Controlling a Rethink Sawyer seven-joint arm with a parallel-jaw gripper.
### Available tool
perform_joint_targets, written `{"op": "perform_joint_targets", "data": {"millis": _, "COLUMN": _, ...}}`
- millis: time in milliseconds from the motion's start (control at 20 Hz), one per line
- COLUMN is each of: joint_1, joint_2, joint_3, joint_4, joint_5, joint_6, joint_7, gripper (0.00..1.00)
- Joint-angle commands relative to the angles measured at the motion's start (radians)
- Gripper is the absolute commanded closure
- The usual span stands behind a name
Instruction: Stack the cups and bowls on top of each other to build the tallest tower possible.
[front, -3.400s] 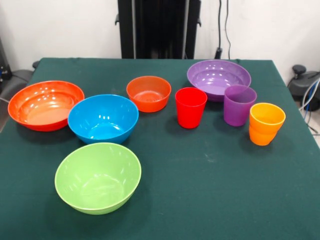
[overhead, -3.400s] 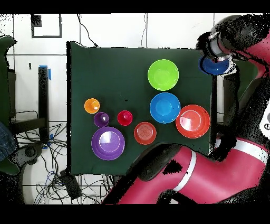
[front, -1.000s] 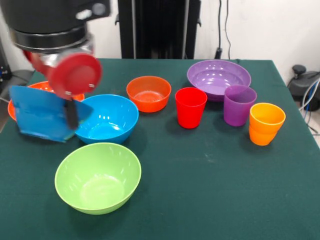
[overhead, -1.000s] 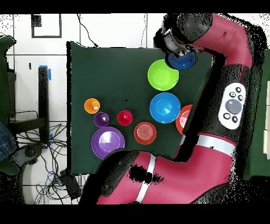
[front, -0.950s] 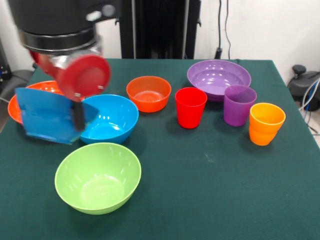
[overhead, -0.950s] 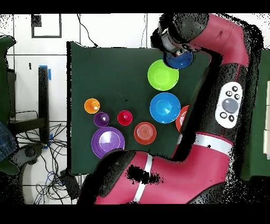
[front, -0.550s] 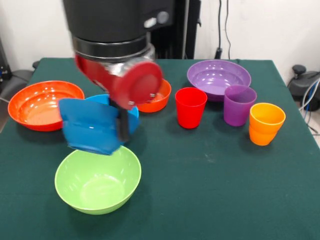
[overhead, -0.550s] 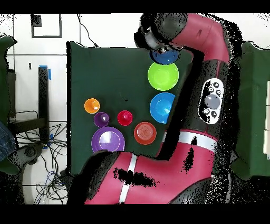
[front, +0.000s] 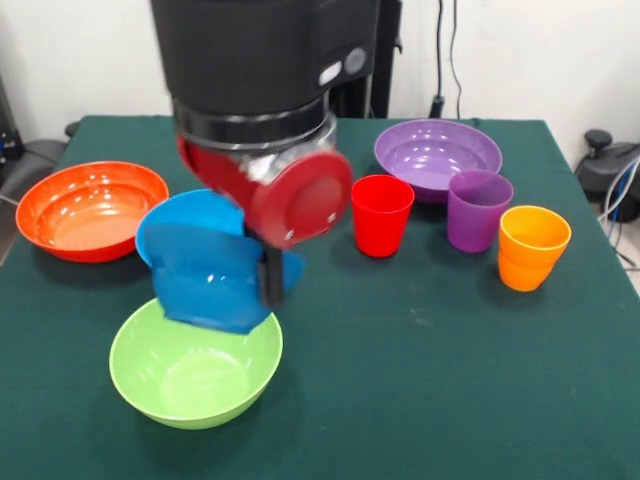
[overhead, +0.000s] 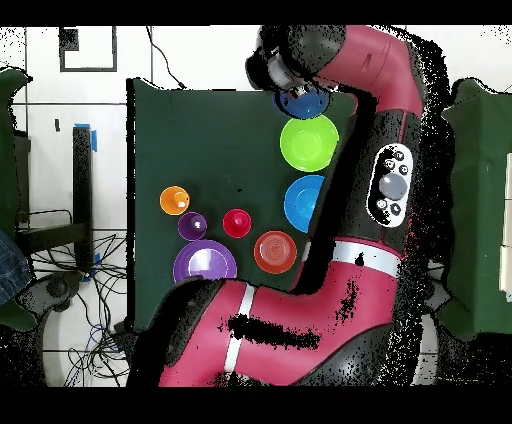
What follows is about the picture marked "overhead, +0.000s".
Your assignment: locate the small dark blue bowl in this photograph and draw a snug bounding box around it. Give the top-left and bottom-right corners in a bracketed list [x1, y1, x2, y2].
[273, 85, 332, 120]

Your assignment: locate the green bowl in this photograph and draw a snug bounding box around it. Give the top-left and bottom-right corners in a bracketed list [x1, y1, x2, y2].
[279, 114, 341, 173]

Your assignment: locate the large light blue bowl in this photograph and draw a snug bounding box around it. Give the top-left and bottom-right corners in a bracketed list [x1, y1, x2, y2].
[283, 174, 326, 234]

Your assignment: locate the small orange bowl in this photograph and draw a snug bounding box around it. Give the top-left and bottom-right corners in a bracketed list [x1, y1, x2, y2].
[253, 230, 298, 275]

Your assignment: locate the dark green table cloth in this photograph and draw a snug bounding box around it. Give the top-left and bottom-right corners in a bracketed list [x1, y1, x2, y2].
[126, 77, 361, 333]

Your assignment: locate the red cup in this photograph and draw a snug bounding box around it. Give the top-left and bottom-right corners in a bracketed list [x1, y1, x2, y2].
[222, 208, 253, 240]

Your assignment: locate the orange cup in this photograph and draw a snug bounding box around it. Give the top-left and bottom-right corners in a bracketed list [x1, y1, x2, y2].
[159, 185, 192, 217]

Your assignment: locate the purple cup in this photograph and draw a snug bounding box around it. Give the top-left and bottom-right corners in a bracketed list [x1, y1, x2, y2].
[177, 211, 209, 242]

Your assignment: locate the purple bowl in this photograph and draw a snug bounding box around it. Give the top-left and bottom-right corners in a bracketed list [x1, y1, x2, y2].
[172, 238, 238, 285]

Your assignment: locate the green clothed side table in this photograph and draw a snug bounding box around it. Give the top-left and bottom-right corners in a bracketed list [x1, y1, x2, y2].
[0, 67, 37, 333]
[435, 77, 512, 341]

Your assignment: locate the black equipment stand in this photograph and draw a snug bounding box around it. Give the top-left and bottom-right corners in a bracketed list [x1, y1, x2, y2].
[17, 125, 95, 273]

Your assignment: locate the black power strip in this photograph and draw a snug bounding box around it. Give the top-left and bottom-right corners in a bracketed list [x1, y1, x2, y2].
[111, 321, 139, 353]

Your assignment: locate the thin black cable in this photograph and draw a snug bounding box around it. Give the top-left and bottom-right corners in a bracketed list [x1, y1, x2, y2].
[145, 26, 187, 90]

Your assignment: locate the bundle of floor cables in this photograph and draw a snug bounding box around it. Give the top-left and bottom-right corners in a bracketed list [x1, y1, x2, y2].
[19, 207, 135, 387]

